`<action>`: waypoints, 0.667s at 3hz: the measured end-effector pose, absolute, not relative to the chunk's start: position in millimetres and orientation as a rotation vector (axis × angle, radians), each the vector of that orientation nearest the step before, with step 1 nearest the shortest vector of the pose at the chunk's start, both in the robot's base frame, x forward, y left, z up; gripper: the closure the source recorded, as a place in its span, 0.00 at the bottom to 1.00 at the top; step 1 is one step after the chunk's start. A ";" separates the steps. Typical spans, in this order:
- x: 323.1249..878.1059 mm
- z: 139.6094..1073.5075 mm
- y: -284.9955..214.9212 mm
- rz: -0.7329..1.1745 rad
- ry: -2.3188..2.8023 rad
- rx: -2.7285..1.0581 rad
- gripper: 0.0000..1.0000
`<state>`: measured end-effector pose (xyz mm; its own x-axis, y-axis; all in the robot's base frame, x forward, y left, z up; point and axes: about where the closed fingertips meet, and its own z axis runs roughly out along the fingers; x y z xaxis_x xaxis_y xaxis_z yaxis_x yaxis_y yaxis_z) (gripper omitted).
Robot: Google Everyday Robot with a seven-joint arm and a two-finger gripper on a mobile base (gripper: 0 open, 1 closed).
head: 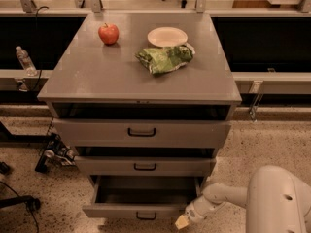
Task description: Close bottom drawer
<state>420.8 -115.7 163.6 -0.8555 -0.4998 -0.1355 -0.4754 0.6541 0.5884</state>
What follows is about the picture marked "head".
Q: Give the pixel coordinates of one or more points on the green chip bag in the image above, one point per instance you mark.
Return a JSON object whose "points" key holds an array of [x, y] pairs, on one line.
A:
{"points": [[165, 60]]}

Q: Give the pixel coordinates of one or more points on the clear plastic water bottle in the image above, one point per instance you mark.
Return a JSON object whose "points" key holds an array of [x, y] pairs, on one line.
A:
{"points": [[26, 62]]}

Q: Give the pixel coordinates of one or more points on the grey top drawer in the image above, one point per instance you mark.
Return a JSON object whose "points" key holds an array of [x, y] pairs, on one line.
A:
{"points": [[142, 125]]}

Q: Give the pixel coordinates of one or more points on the grey drawer cabinet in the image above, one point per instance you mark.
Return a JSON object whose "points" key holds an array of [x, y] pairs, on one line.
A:
{"points": [[92, 72]]}

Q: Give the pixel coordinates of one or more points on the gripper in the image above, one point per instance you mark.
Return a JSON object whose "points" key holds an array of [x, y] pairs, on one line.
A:
{"points": [[196, 211]]}

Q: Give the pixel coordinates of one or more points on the grey drawer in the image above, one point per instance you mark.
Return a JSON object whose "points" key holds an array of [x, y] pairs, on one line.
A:
{"points": [[145, 161], [142, 197], [142, 125]]}

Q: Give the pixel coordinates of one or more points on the red apple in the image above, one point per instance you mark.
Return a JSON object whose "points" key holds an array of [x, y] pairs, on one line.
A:
{"points": [[108, 33]]}

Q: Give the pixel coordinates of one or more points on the grey middle drawer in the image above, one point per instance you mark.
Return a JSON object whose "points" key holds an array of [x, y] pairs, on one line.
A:
{"points": [[145, 161]]}

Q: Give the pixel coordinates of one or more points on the metal clamp hook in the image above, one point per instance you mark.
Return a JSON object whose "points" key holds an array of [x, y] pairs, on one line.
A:
{"points": [[256, 91]]}

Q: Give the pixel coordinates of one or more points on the black chair leg caster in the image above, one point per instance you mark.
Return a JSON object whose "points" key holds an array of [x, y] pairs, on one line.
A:
{"points": [[31, 203]]}

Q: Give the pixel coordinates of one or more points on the white plate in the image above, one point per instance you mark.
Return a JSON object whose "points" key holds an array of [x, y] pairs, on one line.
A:
{"points": [[167, 37]]}

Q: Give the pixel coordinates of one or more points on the black device on floor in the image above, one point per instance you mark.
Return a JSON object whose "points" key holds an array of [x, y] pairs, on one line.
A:
{"points": [[56, 152]]}

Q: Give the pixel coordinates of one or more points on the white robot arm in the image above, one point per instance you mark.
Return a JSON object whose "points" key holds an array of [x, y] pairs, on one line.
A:
{"points": [[275, 200]]}

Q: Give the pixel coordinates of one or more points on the grey bottom drawer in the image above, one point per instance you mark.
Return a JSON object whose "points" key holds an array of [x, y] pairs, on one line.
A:
{"points": [[142, 197]]}

